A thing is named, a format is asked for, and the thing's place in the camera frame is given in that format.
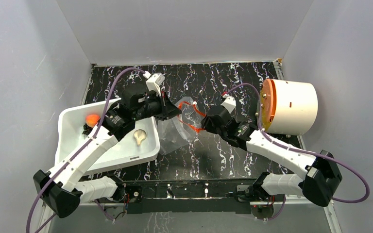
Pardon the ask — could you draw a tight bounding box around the white plastic bin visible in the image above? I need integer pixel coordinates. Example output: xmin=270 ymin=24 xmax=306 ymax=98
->
xmin=54 ymin=101 xmax=160 ymax=175

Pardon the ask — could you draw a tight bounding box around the orange peach toy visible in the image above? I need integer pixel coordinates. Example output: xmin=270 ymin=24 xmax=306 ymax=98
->
xmin=85 ymin=114 xmax=101 ymax=128

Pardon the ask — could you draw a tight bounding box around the white orange cylinder container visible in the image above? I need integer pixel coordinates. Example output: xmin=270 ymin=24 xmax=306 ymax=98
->
xmin=260 ymin=79 xmax=318 ymax=136

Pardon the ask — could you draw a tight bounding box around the black grape bunch toy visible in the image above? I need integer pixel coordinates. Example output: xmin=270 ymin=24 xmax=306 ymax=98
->
xmin=82 ymin=124 xmax=93 ymax=136

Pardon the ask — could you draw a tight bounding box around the clear orange zip bag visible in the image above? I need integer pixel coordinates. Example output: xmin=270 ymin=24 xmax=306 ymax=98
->
xmin=157 ymin=97 xmax=205 ymax=155

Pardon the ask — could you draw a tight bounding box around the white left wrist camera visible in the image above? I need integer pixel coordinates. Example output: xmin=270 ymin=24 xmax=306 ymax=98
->
xmin=143 ymin=71 xmax=165 ymax=96

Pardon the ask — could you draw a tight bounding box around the beige mushroom toy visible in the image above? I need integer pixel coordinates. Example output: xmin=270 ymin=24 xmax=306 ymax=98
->
xmin=133 ymin=129 xmax=147 ymax=146

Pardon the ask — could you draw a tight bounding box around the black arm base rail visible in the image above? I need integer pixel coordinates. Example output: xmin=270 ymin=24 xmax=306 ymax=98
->
xmin=45 ymin=175 xmax=306 ymax=216

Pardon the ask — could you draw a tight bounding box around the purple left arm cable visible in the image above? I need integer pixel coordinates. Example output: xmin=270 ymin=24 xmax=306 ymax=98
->
xmin=25 ymin=67 xmax=147 ymax=233

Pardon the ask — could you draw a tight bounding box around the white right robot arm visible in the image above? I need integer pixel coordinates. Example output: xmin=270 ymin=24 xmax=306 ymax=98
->
xmin=201 ymin=105 xmax=342 ymax=207

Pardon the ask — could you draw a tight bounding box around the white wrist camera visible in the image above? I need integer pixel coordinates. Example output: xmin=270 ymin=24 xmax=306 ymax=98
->
xmin=143 ymin=71 xmax=165 ymax=96
xmin=221 ymin=94 xmax=237 ymax=114

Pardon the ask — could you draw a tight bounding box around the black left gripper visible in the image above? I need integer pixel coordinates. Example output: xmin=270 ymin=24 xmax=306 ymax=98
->
xmin=134 ymin=91 xmax=182 ymax=122

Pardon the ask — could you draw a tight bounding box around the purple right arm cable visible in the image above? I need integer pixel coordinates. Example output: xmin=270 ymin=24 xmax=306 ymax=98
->
xmin=223 ymin=83 xmax=370 ymax=204

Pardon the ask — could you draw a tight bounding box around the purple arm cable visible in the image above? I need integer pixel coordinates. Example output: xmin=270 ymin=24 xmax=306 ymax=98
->
xmin=25 ymin=67 xmax=147 ymax=233
xmin=223 ymin=83 xmax=370 ymax=204

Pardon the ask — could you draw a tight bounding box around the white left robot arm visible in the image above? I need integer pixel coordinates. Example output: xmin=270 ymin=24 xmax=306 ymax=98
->
xmin=33 ymin=90 xmax=182 ymax=218

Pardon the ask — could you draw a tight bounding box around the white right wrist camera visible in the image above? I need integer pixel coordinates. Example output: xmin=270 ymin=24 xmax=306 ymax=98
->
xmin=221 ymin=94 xmax=237 ymax=114

